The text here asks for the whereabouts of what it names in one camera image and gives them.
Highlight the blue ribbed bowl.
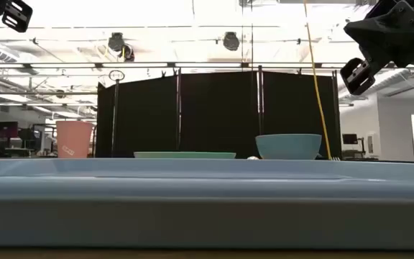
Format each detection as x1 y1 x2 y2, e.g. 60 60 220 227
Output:
255 133 323 160

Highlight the pink cup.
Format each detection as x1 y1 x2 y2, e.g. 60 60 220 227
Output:
55 120 95 159

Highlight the teal plate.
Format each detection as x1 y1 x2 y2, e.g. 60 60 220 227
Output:
133 151 237 160

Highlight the small black monitor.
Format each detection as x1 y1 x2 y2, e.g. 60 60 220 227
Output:
341 133 359 145

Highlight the dark purple monitor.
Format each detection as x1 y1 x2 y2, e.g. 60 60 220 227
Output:
0 121 19 140

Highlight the yellow hanging cable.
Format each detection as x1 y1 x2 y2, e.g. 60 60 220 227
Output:
303 0 333 160

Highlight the black ceiling cable reel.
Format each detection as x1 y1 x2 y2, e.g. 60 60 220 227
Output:
222 31 241 52
107 32 126 53

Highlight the ceiling reel with yellow cable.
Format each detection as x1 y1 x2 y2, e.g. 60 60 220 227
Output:
120 43 136 63

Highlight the ring on black pole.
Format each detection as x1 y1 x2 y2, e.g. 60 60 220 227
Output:
108 69 126 158

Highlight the long ceiling rail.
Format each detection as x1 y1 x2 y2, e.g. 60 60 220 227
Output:
0 61 414 70

